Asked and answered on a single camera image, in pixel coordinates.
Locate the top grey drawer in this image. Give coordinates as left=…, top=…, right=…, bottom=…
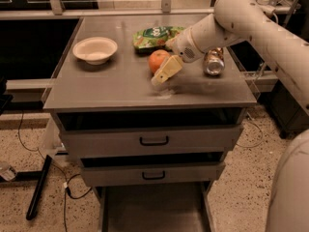
left=58, top=107, right=244, bottom=158

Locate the crushed silver soda can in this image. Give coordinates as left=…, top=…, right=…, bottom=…
left=203, top=47, right=225, bottom=76

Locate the black floor stand bar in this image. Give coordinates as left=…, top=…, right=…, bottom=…
left=26, top=156, right=52, bottom=220

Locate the black floor cable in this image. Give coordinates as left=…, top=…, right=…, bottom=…
left=16, top=111, right=94, bottom=232

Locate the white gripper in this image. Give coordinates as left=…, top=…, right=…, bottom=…
left=151, top=28, right=204, bottom=86

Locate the bottom grey open drawer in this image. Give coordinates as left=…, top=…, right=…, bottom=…
left=97, top=183, right=215, bottom=232

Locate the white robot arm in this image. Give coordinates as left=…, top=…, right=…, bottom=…
left=152, top=0, right=309, bottom=232

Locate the orange fruit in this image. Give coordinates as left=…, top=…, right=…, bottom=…
left=148, top=49, right=170, bottom=73

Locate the grey drawer cabinet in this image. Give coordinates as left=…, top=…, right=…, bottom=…
left=42, top=14, right=259, bottom=232

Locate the middle grey drawer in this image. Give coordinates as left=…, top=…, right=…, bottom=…
left=81, top=152, right=225, bottom=187

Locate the white paper bowl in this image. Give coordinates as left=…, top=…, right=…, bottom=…
left=72, top=37, right=118, bottom=65

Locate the green chip bag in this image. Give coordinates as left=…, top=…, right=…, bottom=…
left=132, top=26, right=184, bottom=53

